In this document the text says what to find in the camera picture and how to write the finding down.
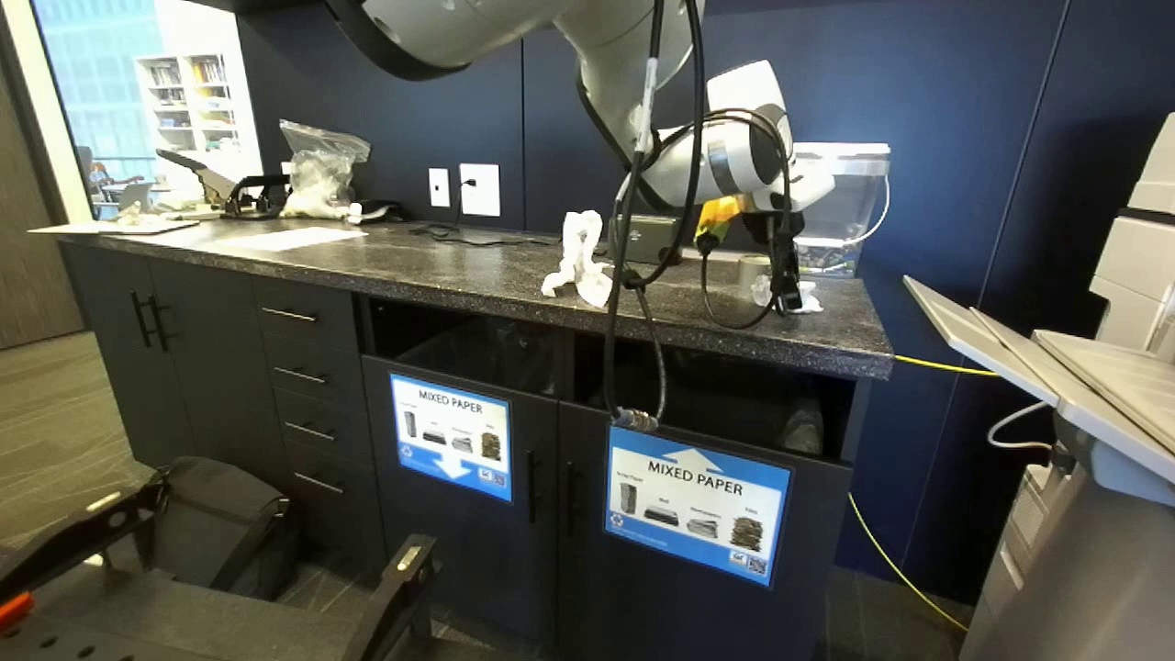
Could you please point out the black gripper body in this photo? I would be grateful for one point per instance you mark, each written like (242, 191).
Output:
(771, 223)

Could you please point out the small white tissue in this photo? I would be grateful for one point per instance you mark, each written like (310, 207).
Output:
(810, 300)

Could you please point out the tall twisted white tissue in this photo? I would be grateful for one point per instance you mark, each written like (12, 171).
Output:
(579, 252)

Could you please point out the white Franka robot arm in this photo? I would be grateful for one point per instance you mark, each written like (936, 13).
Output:
(490, 24)

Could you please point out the blue sign with up arrow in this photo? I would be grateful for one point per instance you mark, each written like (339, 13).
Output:
(700, 504)

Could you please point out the blue sign with down arrow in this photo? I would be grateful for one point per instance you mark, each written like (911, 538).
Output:
(454, 438)

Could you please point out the grey white office printer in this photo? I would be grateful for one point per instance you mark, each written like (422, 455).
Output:
(1102, 564)

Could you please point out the clear plastic bag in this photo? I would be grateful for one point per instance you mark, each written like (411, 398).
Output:
(322, 171)

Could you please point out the dark cabinet with stone counter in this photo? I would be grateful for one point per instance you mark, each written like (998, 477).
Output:
(207, 367)

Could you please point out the white paper sheet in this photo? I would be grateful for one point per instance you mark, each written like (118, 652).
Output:
(113, 227)

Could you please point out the window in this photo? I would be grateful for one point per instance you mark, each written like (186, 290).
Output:
(97, 73)

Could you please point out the wrist camera on yellow mount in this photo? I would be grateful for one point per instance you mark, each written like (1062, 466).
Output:
(722, 213)

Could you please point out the large white wall outlet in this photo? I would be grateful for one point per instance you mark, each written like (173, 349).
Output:
(477, 190)

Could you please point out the small white wall plate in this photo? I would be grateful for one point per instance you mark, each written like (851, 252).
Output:
(437, 190)

